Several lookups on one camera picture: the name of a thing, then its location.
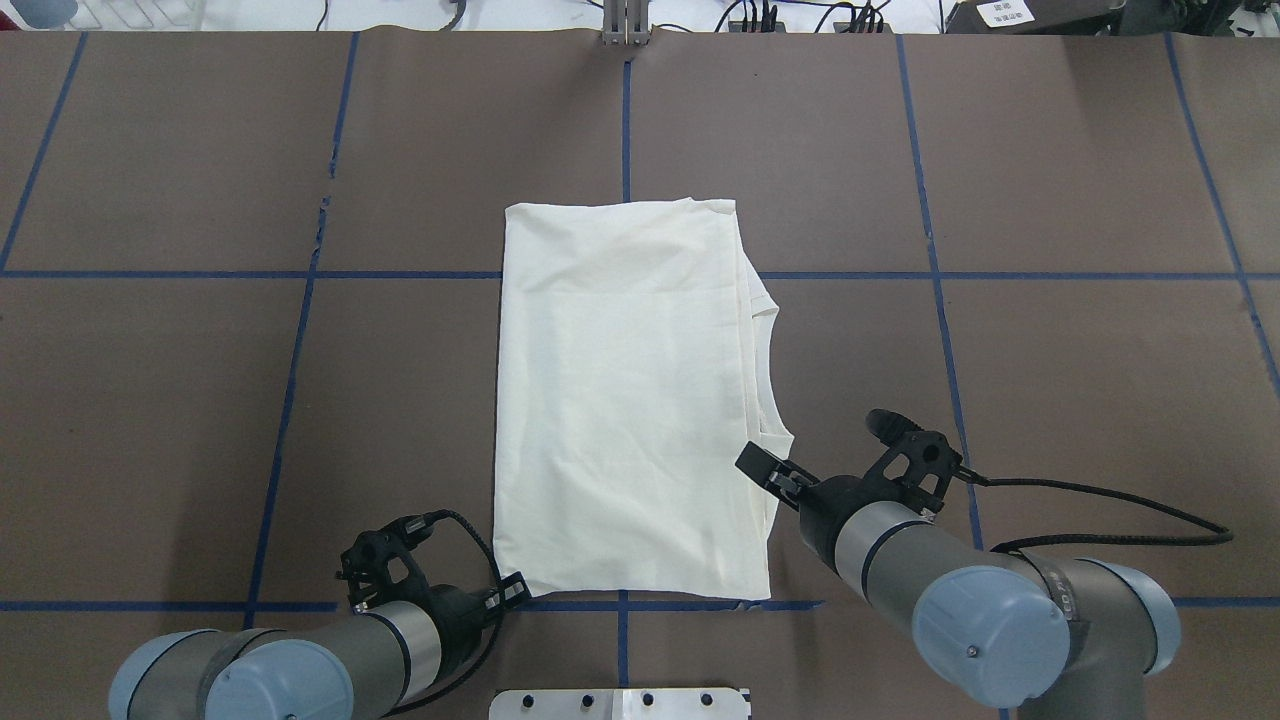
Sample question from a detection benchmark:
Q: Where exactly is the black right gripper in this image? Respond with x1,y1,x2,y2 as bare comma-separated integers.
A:
735,442,901,577

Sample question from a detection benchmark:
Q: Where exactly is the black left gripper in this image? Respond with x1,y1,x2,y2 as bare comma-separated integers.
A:
430,571,531,682

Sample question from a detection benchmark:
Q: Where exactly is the cream long-sleeve cat shirt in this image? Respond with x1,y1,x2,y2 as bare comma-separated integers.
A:
493,199,794,601

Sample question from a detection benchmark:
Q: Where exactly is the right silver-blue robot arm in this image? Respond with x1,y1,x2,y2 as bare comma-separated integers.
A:
736,430,1183,719

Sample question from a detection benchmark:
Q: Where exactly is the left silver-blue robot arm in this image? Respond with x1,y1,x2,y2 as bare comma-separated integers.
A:
108,573,531,719

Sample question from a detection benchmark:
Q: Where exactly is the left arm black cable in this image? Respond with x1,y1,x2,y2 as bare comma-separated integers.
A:
385,509,506,716

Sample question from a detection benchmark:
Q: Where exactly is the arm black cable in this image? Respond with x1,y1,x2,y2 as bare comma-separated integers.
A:
385,509,506,716
955,470,1235,553

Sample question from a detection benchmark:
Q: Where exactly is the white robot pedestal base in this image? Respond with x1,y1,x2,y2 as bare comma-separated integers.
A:
488,687,753,719

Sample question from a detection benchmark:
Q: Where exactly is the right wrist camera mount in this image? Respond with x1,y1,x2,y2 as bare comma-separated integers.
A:
863,409,963,515

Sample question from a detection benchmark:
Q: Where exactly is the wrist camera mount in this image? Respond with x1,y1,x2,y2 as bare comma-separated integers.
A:
863,409,963,515
335,510,454,612

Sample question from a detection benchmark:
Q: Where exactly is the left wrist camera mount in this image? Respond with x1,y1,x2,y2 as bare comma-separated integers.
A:
335,510,454,612

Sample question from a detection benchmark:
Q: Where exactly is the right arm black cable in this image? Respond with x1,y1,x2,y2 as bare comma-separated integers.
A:
955,470,1235,553

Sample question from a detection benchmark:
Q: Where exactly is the floor cable bundle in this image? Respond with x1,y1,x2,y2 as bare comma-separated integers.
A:
716,0,896,35

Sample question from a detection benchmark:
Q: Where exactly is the aluminium frame post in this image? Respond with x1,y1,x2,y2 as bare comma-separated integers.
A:
598,0,652,47

